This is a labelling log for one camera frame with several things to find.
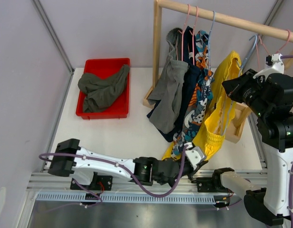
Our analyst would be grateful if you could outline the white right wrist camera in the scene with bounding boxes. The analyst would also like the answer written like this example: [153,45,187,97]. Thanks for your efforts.
[253,53,284,80]

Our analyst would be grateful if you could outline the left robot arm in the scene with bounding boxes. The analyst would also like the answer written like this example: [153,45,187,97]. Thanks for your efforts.
[48,139,207,190]

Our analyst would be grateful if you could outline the wooden clothes rack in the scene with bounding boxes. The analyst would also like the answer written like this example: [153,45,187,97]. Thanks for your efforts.
[142,0,293,144]

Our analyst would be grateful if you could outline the navy blue shorts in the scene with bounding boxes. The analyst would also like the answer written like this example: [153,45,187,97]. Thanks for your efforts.
[147,28,200,143]

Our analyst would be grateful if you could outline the yellow shorts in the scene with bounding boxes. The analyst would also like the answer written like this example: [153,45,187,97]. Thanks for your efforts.
[162,51,241,160]

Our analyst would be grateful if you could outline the grey shorts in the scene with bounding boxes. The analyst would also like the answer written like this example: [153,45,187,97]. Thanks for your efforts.
[147,28,189,134]

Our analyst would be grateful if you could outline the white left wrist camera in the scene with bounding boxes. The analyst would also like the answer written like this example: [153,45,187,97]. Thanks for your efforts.
[184,142,206,168]

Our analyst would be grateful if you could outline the slotted cable duct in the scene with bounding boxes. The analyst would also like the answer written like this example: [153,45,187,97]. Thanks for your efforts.
[36,192,242,204]

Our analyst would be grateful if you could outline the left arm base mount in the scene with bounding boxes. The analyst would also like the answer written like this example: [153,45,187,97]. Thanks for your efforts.
[81,173,113,191]

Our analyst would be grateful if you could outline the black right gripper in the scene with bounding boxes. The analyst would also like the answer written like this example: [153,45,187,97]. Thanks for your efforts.
[223,69,270,119]

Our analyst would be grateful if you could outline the patterned blue orange shorts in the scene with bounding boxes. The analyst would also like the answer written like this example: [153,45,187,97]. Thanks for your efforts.
[170,27,214,160]

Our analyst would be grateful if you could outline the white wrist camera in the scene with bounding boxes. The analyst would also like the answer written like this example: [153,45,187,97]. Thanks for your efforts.
[253,53,284,80]
[184,142,206,168]

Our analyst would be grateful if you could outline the red plastic bin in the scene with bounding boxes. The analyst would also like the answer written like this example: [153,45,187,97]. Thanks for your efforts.
[76,58,130,120]

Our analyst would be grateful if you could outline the aluminium mounting rail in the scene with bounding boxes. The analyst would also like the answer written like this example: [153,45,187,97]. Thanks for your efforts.
[26,170,266,193]

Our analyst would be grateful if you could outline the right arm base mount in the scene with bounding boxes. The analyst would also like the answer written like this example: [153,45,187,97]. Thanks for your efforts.
[191,177,233,193]

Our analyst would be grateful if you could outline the pink hanger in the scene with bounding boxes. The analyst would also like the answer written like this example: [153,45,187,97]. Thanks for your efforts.
[191,6,199,66]
[176,4,191,62]
[255,29,292,72]

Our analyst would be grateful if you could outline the olive green shorts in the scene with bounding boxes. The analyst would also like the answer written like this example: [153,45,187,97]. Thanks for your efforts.
[78,64,130,113]

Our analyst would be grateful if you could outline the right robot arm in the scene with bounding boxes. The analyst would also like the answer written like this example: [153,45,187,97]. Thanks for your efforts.
[211,69,293,227]

